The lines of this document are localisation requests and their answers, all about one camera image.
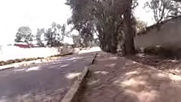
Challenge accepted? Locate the group of tall trees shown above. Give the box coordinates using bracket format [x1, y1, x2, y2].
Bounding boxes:
[64, 0, 150, 63]

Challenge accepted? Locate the red brick path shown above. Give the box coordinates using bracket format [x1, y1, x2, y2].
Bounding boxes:
[60, 40, 181, 102]

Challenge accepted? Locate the row of distant trees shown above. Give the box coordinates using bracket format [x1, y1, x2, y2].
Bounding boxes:
[13, 19, 74, 53]

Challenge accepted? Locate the concrete kerb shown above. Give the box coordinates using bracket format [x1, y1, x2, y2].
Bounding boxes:
[38, 51, 104, 102]

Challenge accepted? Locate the grey asphalt road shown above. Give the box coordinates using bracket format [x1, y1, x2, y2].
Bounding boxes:
[0, 50, 104, 102]

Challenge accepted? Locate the low hedge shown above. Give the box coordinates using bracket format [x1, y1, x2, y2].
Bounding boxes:
[0, 54, 47, 68]

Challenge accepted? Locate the white wall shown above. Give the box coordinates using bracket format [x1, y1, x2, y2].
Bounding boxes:
[0, 35, 80, 65]

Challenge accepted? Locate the grey boundary wall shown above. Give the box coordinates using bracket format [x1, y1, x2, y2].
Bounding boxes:
[130, 12, 181, 54]

